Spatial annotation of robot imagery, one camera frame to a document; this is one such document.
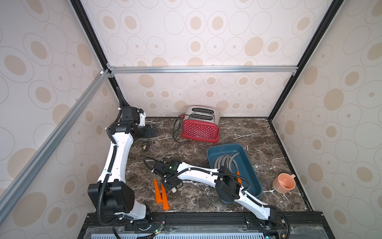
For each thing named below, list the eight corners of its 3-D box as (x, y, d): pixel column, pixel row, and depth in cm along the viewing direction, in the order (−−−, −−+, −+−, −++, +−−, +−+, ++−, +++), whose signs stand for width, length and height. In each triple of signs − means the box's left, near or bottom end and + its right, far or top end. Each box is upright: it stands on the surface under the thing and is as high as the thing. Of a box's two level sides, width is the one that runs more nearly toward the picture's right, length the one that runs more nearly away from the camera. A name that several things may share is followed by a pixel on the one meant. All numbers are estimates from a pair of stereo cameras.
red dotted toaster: (183, 142, 107) (182, 125, 93) (184, 123, 119) (183, 105, 105) (217, 143, 107) (221, 125, 93) (215, 123, 119) (218, 105, 105)
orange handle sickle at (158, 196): (157, 204, 81) (157, 203, 80) (152, 181, 89) (151, 180, 87) (162, 201, 82) (162, 200, 80) (156, 180, 90) (156, 178, 88)
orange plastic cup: (274, 194, 85) (282, 188, 78) (269, 179, 90) (276, 173, 83) (292, 194, 85) (301, 188, 78) (286, 179, 90) (294, 173, 83)
